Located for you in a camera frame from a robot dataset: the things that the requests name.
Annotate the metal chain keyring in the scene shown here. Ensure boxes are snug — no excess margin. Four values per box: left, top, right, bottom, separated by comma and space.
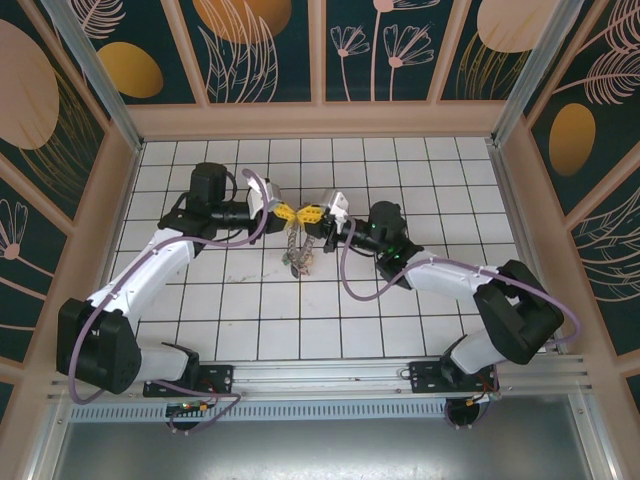
282, 222, 318, 269

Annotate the grey metal sheet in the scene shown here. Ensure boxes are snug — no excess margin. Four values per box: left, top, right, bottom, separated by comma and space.
47, 418, 609, 480

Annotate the thin black cable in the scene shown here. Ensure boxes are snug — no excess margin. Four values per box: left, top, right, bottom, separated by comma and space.
219, 171, 240, 201

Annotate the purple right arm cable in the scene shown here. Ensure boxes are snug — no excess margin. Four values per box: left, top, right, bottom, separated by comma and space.
341, 219, 584, 351

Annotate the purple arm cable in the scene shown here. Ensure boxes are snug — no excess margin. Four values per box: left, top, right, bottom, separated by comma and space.
68, 168, 270, 405
341, 219, 584, 351

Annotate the aluminium side rail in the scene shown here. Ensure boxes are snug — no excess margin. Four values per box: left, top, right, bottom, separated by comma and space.
487, 141, 569, 357

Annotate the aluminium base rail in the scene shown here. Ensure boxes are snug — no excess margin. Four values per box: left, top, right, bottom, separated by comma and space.
47, 353, 596, 402

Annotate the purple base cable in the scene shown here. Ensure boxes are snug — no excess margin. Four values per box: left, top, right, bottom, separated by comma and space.
158, 382, 244, 435
443, 362, 503, 432

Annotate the grey slotted cable duct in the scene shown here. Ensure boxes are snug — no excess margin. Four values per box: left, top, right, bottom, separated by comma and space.
64, 401, 451, 423

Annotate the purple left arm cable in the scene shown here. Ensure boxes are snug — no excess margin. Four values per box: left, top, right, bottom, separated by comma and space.
68, 168, 270, 405

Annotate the aluminium frame post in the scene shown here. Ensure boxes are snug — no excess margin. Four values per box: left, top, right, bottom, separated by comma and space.
39, 0, 147, 155
489, 0, 585, 146

